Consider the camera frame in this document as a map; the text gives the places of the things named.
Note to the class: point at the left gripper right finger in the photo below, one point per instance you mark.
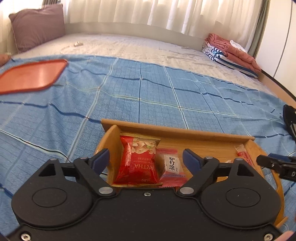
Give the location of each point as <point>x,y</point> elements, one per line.
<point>202,170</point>

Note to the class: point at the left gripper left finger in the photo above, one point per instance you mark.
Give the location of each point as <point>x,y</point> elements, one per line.
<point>89,171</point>

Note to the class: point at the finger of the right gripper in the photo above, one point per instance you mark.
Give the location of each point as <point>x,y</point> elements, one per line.
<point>283,158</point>
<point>286,170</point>

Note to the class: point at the pink candy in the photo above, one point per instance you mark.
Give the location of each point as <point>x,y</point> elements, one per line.
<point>169,168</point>

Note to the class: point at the red snack bar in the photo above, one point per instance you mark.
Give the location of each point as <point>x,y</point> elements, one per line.
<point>242,152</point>

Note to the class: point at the red nut snack bag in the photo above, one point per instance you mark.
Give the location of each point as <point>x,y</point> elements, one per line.
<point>137,166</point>

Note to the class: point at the wooden serving tray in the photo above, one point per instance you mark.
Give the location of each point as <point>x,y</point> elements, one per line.
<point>219,145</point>

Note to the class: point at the black cap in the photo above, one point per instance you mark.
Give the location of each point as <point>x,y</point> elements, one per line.
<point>289,117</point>

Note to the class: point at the blue checkered blanket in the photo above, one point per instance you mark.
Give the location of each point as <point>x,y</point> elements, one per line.
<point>63,121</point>

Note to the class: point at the orange plastic tray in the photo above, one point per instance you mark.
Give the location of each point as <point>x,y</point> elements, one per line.
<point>33,76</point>

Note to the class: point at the folded clothes stack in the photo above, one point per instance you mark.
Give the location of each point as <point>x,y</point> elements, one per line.
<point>230,54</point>

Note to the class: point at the white curtain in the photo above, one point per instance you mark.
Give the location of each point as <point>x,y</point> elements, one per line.
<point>181,22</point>

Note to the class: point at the mauve pillow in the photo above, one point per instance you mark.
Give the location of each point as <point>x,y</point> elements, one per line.
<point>33,27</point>

